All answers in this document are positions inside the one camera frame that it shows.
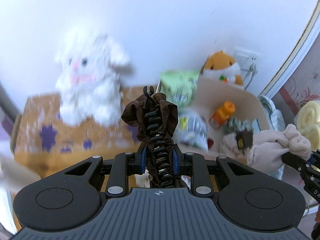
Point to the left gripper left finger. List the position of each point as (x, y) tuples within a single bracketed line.
[(120, 168)]

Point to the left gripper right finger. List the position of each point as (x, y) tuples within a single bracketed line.
[(194, 166)]

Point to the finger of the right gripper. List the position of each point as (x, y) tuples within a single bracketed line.
[(304, 167)]

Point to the yellow rolled towel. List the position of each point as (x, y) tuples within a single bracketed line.
[(307, 123)]

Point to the orange hamster plush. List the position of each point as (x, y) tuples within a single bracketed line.
[(223, 67)]

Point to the beige plush cloth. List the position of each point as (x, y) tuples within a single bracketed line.
[(269, 146)]

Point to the green snack packet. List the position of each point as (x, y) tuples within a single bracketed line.
[(179, 86)]

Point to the beige plastic storage bin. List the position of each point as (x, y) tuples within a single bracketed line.
[(212, 94)]

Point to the patterned brown purple mat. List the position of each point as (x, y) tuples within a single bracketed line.
[(42, 142)]

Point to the white wall socket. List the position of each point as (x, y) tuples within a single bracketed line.
[(248, 62)]

